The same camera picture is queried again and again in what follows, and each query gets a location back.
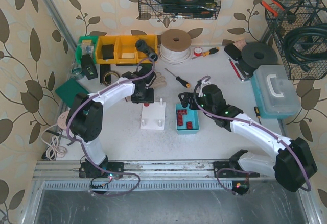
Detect black orange flathead screwdriver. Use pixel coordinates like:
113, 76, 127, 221
165, 68, 191, 88

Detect teal spring tray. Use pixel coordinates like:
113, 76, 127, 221
175, 104, 200, 135

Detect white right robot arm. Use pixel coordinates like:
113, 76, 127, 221
178, 81, 317, 192

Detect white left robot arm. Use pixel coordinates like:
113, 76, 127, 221
66, 70, 156, 177

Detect beige work glove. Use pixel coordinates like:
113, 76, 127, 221
151, 72, 167, 89

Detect brown packing tape roll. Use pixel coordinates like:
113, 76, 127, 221
102, 71, 120, 86

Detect red white tape roll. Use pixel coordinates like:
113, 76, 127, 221
194, 47, 202, 57

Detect small yellow black screwdriver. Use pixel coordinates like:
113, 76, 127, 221
254, 106, 261, 118

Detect yellow bin middle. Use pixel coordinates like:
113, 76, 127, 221
115, 35, 139, 64

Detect yellow bin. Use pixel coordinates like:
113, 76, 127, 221
96, 36, 118, 64
136, 34, 158, 64
115, 35, 139, 64

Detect grey pipe fitting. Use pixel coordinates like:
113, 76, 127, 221
135, 39, 159, 63

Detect black block with sponge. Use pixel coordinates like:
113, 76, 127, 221
224, 39, 247, 61

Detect yellow bin right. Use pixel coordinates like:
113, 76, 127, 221
136, 34, 158, 64

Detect black box in bin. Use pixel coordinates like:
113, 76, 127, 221
101, 44, 114, 59

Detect black meter device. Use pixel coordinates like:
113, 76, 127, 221
81, 54, 98, 80

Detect teal clear toolbox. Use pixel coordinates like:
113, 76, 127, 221
250, 65, 301, 119

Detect yellow bin left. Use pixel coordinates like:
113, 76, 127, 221
96, 36, 118, 64

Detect glass jar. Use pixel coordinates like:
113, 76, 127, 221
71, 65, 85, 81

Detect green storage bin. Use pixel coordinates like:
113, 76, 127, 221
75, 36, 99, 64

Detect green notebook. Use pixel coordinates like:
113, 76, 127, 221
55, 79, 89, 107

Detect white peg base plate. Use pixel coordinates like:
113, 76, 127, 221
140, 98, 166, 130

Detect red handled hex key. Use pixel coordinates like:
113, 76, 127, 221
228, 58, 251, 82

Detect white cable spool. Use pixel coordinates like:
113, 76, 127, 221
159, 29, 192, 65

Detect white coiled cord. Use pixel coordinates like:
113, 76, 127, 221
40, 124, 68, 161

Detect black coiled hose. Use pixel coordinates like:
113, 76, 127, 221
283, 0, 327, 71

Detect orange handled pliers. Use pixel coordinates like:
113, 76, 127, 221
260, 0, 287, 17

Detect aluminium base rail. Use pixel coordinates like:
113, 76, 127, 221
32, 160, 272, 193

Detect right wire basket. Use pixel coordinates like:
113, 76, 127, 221
260, 0, 326, 80

